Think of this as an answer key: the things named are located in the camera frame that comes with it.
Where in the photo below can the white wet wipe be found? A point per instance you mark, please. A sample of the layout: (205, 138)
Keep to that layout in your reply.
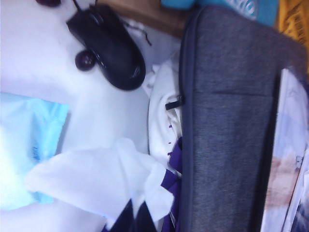
(84, 174)

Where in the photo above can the white cloth bag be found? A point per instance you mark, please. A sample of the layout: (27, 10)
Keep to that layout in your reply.
(159, 120)

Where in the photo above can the sky blue wet wipes packet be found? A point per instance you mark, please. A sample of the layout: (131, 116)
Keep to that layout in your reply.
(29, 125)

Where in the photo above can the yellow printed envelope bag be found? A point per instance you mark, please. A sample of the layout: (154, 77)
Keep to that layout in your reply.
(294, 19)

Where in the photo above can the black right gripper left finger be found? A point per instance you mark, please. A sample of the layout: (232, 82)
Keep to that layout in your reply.
(122, 221)

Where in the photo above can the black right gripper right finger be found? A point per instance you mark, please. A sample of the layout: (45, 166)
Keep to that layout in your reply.
(144, 222)

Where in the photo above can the black computer mouse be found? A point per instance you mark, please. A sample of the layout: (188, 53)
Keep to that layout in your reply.
(111, 48)

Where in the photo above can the glossy printed booklet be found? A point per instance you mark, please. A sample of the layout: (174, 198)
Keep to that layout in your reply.
(289, 145)

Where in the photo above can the small teal white packet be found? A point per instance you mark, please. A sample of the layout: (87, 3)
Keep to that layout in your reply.
(260, 12)

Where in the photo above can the grey fabric laptop sleeve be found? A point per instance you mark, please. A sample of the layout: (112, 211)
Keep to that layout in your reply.
(229, 120)

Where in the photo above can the dark purple round ball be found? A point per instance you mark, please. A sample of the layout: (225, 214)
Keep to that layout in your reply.
(83, 60)
(48, 2)

